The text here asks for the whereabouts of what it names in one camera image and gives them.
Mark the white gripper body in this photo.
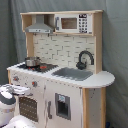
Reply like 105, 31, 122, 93
0, 84, 14, 98

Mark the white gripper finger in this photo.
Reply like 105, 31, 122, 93
14, 86, 30, 95

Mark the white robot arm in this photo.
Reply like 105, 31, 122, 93
0, 84, 36, 128

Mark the wooden toy kitchen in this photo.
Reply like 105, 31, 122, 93
8, 10, 115, 128

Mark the toy oven door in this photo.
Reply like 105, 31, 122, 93
19, 97, 38, 122

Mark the small silver pot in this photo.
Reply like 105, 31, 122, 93
25, 57, 41, 67

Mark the black stovetop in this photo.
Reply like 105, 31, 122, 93
20, 63, 56, 73

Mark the grey toy sink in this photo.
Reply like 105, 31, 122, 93
52, 67, 92, 81

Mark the grey range hood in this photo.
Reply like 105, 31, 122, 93
25, 14, 54, 34

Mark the black toy faucet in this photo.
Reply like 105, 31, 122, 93
75, 50, 95, 71

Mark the toy microwave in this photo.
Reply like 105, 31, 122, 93
55, 14, 92, 34

